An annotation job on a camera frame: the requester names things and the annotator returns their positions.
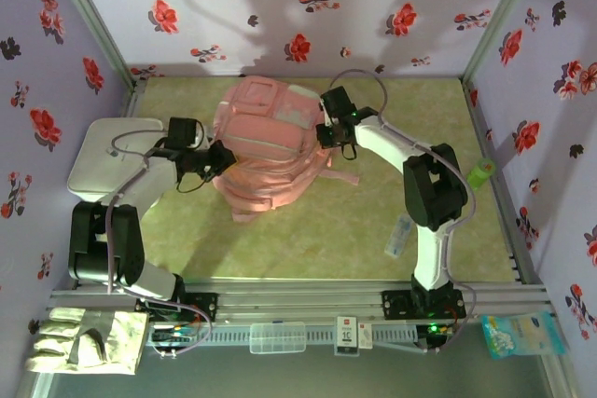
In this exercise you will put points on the blue plastic snack bag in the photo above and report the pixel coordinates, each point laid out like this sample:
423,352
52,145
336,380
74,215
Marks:
522,335

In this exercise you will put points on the clear plastic ruler case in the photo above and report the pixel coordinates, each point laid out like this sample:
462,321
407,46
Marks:
398,236

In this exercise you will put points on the small white package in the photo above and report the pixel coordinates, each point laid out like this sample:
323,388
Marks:
365,335

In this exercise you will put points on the white lidded storage box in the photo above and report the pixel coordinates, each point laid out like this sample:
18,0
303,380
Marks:
93,160

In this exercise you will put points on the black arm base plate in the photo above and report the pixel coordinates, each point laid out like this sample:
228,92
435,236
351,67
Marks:
394,305
207,305

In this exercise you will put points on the green bottle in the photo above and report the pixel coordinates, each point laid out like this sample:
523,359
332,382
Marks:
480,173

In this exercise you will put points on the pink student backpack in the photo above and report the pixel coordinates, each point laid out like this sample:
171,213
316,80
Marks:
261,137

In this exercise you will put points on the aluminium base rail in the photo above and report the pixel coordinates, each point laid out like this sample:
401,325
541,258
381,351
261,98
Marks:
298,300

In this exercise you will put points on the clear plastic organizer box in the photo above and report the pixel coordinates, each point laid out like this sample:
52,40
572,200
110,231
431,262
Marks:
277,337

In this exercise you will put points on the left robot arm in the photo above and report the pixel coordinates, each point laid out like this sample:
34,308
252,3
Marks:
102,244

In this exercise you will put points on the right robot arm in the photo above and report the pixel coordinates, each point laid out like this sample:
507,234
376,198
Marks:
434,183

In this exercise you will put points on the aluminium corner post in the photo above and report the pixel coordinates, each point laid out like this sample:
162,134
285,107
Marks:
88,11
501,6

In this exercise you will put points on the black white card package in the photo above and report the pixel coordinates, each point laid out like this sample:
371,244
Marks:
346,335

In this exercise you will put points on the white fabric work glove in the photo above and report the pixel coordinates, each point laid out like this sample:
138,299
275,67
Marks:
93,342

